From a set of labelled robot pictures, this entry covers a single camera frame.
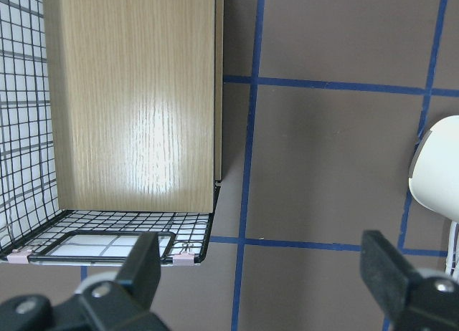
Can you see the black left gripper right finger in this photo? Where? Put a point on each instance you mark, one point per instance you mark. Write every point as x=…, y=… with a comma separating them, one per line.
x=410, y=298

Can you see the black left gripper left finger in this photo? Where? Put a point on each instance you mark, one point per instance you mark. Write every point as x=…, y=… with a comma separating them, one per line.
x=120, y=301

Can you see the white toaster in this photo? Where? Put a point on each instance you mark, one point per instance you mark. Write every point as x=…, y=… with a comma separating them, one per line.
x=433, y=174

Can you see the pink binder clip right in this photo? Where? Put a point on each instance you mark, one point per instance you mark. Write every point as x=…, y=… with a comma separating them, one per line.
x=184, y=257

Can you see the pink binder clip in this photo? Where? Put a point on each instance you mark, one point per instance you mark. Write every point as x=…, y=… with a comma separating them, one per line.
x=19, y=256
x=184, y=257

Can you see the pink binder clip left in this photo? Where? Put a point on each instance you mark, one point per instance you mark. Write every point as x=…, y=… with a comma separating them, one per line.
x=19, y=256

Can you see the wire shelf with wooden boards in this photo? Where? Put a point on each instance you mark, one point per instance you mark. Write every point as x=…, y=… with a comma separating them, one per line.
x=111, y=126

